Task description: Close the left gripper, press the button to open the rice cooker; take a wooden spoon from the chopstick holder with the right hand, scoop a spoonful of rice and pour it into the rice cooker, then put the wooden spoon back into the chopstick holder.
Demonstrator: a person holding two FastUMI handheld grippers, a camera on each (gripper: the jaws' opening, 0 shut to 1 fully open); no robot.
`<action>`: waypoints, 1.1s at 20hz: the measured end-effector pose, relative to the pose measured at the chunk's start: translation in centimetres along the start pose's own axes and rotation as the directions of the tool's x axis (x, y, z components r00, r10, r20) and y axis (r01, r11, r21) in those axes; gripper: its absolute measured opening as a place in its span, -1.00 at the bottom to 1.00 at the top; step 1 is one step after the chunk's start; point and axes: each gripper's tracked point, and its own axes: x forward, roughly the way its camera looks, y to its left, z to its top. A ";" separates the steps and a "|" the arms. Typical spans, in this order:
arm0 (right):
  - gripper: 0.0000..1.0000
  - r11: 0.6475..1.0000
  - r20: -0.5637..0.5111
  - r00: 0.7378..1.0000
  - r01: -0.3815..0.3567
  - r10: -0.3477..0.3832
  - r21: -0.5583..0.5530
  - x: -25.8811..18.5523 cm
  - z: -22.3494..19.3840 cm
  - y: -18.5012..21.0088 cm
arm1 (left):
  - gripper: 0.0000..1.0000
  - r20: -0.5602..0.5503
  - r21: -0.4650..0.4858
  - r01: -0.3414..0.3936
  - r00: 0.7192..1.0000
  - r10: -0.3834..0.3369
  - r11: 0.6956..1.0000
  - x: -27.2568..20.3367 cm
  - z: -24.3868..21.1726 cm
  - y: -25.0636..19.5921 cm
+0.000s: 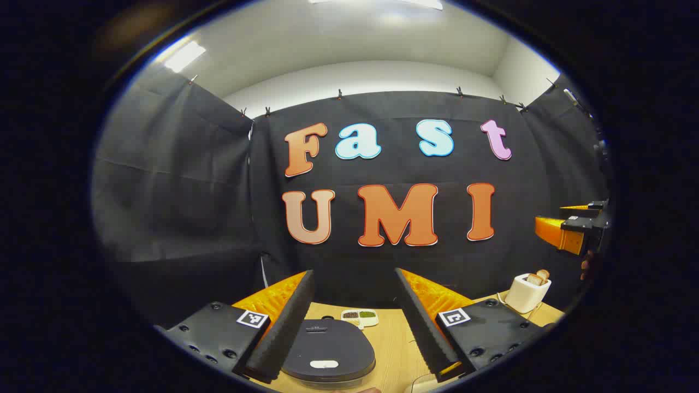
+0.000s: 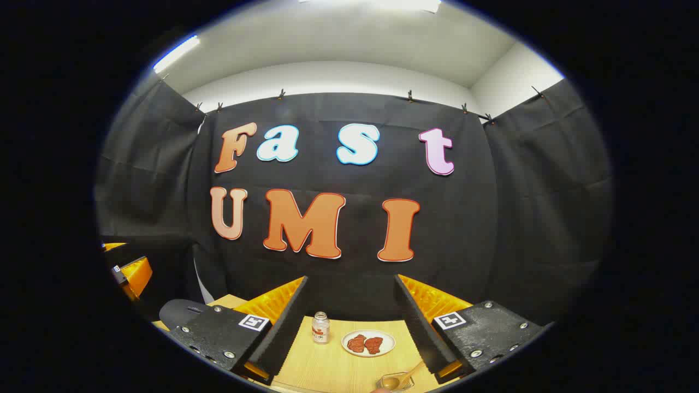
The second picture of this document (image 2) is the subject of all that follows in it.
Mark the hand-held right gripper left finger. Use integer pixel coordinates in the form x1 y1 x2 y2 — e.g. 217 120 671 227
167 276 310 386

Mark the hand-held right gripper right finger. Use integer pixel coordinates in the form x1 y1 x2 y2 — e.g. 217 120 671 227
394 274 553 385

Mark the wire chopstick holder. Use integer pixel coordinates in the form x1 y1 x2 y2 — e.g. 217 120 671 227
375 372 416 393

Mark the grey rice cooker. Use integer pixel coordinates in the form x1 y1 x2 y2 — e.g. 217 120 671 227
158 299 211 331

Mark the wooden spoon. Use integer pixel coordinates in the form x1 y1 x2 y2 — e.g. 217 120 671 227
380 360 426 392

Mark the white round plate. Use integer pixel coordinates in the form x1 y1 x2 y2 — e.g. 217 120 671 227
341 329 396 359

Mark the clear plastic drink bottle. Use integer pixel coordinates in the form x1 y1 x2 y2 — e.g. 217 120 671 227
311 311 331 346

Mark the ceiling light strip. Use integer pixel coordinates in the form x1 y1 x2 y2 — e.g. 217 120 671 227
299 0 442 15
152 35 200 75

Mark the row of black cloth clips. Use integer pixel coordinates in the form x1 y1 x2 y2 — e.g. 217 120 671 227
161 74 547 126

